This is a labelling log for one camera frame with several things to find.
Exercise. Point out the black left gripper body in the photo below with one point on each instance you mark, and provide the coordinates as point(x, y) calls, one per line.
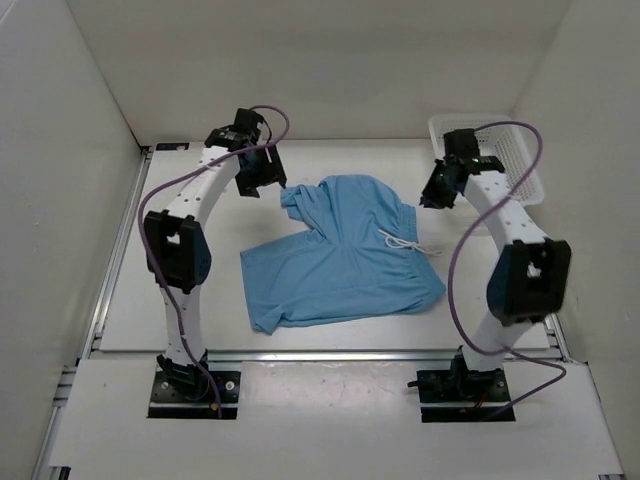
point(260, 172)

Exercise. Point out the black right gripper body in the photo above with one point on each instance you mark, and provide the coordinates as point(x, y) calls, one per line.
point(436, 191)

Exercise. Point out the light blue shorts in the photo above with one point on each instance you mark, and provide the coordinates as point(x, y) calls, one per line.
point(358, 257)

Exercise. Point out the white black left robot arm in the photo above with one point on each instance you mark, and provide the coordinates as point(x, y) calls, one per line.
point(171, 221)

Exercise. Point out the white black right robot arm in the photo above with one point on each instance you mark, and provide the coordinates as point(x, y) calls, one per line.
point(529, 279)

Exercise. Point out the white plastic mesh basket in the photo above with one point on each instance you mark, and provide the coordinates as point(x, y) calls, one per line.
point(508, 143)

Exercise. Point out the dark label sticker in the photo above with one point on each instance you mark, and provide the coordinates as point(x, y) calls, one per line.
point(172, 146)

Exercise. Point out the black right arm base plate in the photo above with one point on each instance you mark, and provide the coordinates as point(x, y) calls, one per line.
point(435, 395)

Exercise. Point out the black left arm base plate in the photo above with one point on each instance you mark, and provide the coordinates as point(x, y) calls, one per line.
point(230, 387)

